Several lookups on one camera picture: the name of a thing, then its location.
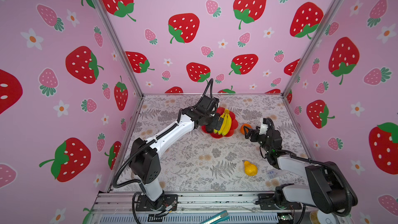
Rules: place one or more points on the aluminium front rail frame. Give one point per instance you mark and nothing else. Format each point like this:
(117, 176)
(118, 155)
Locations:
(195, 208)

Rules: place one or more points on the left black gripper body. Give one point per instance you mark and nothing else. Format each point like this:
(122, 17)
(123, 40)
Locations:
(209, 120)

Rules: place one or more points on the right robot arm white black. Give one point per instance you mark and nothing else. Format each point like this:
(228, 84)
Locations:
(328, 190)

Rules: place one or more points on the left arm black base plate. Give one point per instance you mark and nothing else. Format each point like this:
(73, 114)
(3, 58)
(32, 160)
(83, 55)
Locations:
(144, 204)

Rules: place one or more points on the yellow fake banana bunch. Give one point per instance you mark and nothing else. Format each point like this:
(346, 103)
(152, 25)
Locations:
(226, 124)

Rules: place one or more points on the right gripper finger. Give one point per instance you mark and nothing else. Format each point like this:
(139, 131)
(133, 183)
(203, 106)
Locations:
(267, 124)
(252, 135)

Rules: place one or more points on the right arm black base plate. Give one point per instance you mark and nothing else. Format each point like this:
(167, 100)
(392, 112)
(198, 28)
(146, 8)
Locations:
(270, 202)

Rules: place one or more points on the orange fake orange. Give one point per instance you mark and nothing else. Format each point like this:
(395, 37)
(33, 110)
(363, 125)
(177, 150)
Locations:
(245, 129)

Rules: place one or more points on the yellow fake pear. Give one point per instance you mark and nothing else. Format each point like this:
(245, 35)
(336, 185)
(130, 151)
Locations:
(250, 169)

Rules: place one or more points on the teal handled tool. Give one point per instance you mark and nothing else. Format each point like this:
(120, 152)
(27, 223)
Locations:
(220, 217)

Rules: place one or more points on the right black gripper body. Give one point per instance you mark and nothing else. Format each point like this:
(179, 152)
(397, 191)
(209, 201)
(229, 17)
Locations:
(261, 140)

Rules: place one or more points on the red flower-shaped fruit bowl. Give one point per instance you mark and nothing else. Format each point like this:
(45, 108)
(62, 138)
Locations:
(210, 130)

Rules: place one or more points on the small clear plastic packet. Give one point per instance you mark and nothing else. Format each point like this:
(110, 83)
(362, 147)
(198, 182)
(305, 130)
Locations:
(274, 173)

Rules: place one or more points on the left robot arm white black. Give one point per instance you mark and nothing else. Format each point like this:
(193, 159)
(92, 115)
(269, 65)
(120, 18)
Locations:
(143, 165)

